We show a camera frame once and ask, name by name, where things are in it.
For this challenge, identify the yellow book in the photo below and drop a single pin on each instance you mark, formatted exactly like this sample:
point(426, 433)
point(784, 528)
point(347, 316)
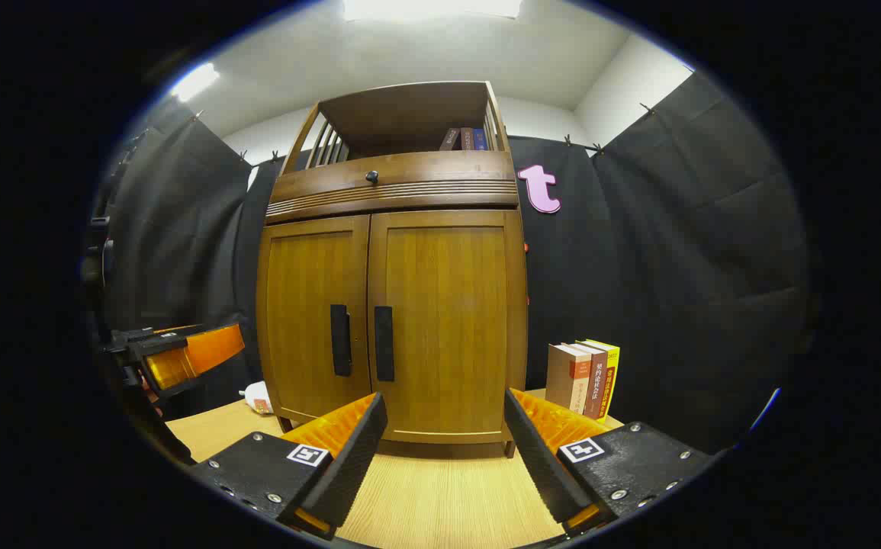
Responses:
point(612, 377)

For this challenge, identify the dark red book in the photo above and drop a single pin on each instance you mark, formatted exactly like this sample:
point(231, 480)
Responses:
point(467, 139)

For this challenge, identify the brown book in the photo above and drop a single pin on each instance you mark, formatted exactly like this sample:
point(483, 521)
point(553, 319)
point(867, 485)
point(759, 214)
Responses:
point(598, 381)

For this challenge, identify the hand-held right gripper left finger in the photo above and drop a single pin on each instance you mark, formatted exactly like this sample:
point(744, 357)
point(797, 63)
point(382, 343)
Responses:
point(348, 473)

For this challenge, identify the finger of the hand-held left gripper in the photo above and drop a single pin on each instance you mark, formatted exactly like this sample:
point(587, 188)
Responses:
point(215, 347)
point(169, 368)

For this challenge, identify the white bottle with red label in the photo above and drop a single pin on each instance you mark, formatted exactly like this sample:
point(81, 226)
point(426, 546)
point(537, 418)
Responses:
point(258, 398)

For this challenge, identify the wooden cabinet drawer with knob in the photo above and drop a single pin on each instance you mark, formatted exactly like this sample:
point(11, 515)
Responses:
point(448, 175)

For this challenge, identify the small ceiling light panel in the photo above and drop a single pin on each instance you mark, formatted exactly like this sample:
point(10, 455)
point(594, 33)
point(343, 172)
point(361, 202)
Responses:
point(194, 82)

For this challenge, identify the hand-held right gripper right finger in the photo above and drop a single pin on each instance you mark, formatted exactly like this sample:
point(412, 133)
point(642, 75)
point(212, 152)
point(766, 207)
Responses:
point(543, 465)

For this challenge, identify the blue book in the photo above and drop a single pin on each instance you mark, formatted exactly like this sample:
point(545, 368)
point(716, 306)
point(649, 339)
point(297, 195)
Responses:
point(480, 139)

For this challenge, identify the wooden double-door shoe cabinet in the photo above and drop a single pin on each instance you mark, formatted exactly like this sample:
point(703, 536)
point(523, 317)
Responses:
point(409, 114)

